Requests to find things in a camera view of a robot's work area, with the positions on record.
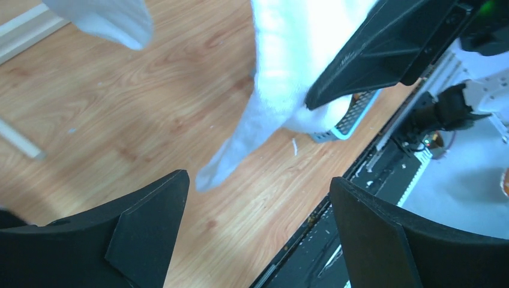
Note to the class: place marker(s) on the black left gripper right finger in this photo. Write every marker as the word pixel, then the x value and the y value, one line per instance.
pixel 417 242

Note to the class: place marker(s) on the orange packaged bottle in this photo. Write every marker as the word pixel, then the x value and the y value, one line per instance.
pixel 504 183

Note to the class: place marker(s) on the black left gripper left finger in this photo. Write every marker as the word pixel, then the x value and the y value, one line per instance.
pixel 127 242

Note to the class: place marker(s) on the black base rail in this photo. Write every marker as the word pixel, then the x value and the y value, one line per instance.
pixel 388 169

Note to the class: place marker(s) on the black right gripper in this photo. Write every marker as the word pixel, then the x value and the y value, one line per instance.
pixel 399 40

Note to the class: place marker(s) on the light blue plastic basket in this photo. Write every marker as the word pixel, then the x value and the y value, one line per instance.
pixel 360 105

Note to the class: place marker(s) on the white sock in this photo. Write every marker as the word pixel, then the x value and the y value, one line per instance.
pixel 127 22
pixel 295 42

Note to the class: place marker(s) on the wooden drying rack frame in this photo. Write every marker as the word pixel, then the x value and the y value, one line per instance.
pixel 25 45

